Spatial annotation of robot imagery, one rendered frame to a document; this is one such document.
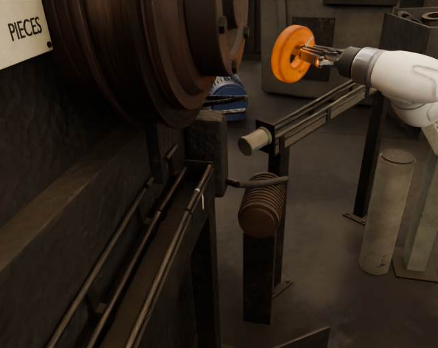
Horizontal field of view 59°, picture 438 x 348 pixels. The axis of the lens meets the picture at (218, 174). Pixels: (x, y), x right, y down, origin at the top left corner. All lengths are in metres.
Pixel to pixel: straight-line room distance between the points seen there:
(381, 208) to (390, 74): 0.70
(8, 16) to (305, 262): 1.47
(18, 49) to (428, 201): 1.42
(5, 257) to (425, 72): 0.85
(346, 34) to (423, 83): 2.44
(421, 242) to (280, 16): 2.28
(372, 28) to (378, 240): 2.03
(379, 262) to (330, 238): 0.28
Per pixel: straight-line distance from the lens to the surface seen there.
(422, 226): 1.69
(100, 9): 0.54
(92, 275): 0.66
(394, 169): 1.48
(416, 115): 1.10
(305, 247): 1.83
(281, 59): 1.11
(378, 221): 1.60
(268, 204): 1.15
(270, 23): 3.52
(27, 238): 0.54
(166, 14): 0.57
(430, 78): 0.96
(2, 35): 0.54
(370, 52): 1.03
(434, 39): 2.77
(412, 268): 1.82
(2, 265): 0.51
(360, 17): 3.33
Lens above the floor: 1.17
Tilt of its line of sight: 30 degrees down
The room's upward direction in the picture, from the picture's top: 2 degrees counter-clockwise
